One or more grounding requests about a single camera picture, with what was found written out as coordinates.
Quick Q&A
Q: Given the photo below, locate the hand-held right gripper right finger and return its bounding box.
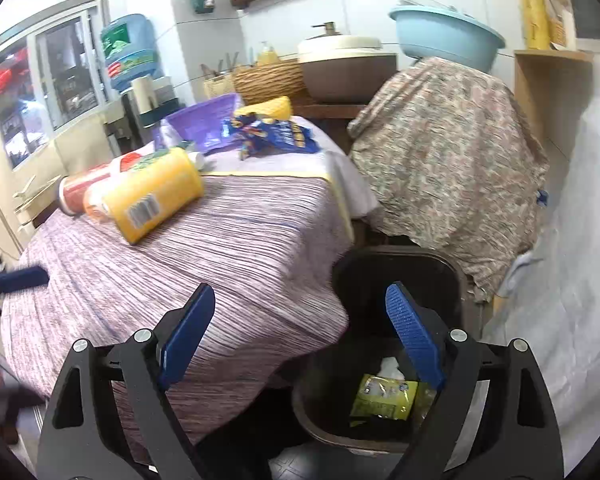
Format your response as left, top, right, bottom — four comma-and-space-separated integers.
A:
385, 281, 566, 480

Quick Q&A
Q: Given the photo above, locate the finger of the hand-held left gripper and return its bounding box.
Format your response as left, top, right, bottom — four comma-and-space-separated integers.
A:
0, 260, 50, 311

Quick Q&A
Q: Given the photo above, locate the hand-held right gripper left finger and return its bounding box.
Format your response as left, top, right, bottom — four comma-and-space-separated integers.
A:
36, 282, 216, 480

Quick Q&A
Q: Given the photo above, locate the black trash bin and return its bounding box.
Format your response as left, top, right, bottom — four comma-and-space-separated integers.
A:
291, 246, 486, 456

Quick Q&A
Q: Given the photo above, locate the orange drink can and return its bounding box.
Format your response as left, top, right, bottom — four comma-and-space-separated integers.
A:
82, 180, 117, 223

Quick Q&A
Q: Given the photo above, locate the red drink can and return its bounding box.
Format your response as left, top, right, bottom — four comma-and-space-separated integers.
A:
57, 162, 113, 217

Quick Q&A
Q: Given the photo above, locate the yellow snack canister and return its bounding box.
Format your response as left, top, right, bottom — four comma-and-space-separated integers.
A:
101, 147, 205, 246

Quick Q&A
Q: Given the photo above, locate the blue silver snack bag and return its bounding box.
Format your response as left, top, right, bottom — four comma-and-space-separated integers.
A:
260, 119, 322, 156

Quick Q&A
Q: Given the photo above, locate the yellow ridged plastic tray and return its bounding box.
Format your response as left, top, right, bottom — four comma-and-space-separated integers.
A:
235, 96, 293, 120

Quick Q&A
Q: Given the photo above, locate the white crumpled tissue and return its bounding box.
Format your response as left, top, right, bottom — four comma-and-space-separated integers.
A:
377, 356, 406, 381

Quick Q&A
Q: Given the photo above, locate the purple striped tablecloth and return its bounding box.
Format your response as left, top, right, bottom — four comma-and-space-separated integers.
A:
0, 175, 351, 446

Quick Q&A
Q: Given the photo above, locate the yellow green packet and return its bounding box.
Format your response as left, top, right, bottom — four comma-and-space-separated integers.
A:
350, 374, 422, 421

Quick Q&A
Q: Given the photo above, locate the cream plastic container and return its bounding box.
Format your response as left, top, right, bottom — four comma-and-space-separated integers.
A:
12, 175, 63, 217

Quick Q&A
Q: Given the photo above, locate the white green printed bottle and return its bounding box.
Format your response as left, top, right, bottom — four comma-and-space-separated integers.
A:
119, 149, 207, 173

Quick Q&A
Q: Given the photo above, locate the white plastic sheet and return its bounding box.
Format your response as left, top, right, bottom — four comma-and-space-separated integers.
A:
480, 52, 600, 466

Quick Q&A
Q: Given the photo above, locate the paisley cloth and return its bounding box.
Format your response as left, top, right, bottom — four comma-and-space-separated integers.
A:
347, 56, 551, 303

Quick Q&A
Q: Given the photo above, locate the white cloth with yellow trim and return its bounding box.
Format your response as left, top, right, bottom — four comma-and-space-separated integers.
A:
152, 115, 381, 218

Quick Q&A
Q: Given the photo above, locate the sliding window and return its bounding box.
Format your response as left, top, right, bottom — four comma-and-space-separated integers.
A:
0, 0, 111, 171

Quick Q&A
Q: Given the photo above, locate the purple plastic basket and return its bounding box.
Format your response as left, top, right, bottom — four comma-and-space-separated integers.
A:
165, 92, 251, 156

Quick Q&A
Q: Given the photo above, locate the dark water dispenser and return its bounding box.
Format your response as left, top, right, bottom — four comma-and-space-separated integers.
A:
122, 77, 181, 143

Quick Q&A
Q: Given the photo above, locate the dark wooden counter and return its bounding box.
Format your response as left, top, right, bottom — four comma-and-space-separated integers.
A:
290, 102, 366, 122

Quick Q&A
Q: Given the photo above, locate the utensil holder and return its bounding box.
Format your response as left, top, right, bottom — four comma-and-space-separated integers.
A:
200, 52, 241, 101

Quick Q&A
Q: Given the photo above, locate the blue water jug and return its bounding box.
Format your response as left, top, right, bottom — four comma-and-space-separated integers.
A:
100, 14, 163, 93

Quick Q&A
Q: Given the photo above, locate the wicker basket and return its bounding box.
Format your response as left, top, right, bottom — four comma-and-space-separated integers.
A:
232, 60, 306, 106

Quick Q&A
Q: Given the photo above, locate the brown pot with white lid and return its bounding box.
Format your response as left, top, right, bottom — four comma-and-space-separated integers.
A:
297, 35, 398, 103

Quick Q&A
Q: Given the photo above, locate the light wooden cabinet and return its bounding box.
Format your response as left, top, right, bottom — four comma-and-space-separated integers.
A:
514, 49, 595, 161

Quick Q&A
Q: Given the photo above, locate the yellow soap bottle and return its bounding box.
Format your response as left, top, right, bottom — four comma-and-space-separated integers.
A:
256, 41, 281, 66

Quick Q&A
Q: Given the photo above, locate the light blue plastic basin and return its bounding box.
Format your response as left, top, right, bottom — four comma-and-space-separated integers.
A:
387, 5, 506, 73

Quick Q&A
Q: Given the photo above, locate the clear plastic bag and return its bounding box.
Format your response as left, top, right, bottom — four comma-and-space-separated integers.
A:
397, 0, 462, 13

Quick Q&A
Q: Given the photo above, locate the tan woven container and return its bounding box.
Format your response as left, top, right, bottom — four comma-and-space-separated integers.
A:
542, 0, 576, 48

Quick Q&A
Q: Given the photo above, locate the yellow printed roll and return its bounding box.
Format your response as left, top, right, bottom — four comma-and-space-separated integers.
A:
511, 0, 551, 51

